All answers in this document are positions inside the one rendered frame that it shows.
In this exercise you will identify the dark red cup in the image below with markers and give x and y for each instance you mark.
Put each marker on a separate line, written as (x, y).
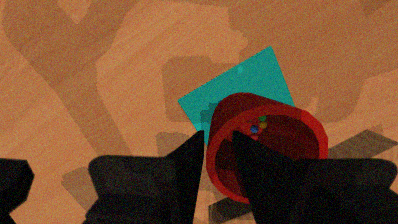
(290, 131)

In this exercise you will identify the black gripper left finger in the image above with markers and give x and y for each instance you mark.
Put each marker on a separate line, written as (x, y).
(175, 176)

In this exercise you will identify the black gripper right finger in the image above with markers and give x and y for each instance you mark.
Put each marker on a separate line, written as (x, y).
(279, 187)

